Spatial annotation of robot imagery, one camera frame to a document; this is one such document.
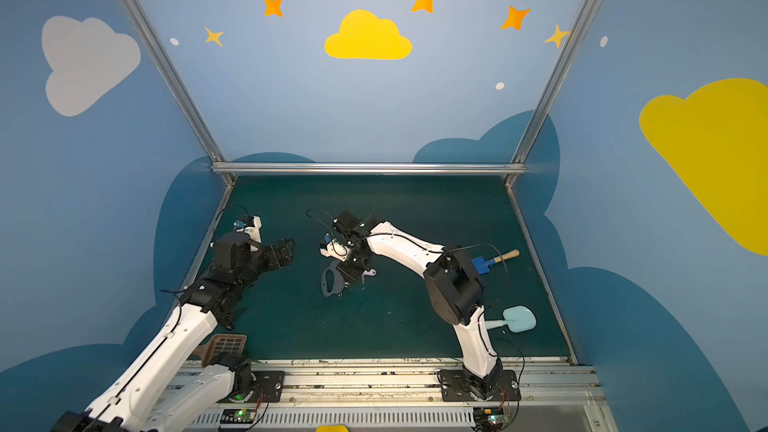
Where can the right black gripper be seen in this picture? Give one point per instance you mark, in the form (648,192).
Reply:
(346,268)

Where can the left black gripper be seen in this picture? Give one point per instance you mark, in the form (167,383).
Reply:
(274,253)

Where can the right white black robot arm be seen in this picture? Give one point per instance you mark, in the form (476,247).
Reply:
(453,284)

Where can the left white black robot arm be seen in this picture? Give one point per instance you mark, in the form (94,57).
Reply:
(133,402)

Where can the brown slotted spatula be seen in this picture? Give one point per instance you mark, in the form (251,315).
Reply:
(218,344)

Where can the blue toy shovel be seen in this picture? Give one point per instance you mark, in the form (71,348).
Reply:
(483,266)

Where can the yellow object bottom edge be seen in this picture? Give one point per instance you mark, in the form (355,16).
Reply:
(332,428)

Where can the left green circuit board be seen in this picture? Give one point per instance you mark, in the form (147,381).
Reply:
(238,419)

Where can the green circuit board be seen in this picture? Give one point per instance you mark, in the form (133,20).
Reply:
(238,419)
(492,420)

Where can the light blue spatula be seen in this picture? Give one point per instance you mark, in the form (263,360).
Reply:
(517,319)

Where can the right green circuit board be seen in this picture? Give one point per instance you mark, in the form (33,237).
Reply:
(492,420)

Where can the left side frame bar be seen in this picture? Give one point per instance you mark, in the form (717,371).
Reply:
(185,229)

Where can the back aluminium frame bar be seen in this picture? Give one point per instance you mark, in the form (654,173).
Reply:
(259,168)

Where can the aluminium mounting rail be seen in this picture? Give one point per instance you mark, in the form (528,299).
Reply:
(414,381)

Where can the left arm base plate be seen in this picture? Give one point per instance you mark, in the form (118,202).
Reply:
(262,386)

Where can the white slotted cable duct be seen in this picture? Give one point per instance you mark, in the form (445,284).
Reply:
(356,417)

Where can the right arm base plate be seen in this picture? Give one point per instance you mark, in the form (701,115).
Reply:
(459,386)

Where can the right side frame bar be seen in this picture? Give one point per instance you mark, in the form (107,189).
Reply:
(572,358)

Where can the left aluminium frame post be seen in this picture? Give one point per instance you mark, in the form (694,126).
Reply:
(151,40)

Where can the aluminium frame post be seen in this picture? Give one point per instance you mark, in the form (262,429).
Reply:
(151,40)
(580,26)

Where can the right aluminium frame post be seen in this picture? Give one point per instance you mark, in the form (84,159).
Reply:
(580,26)

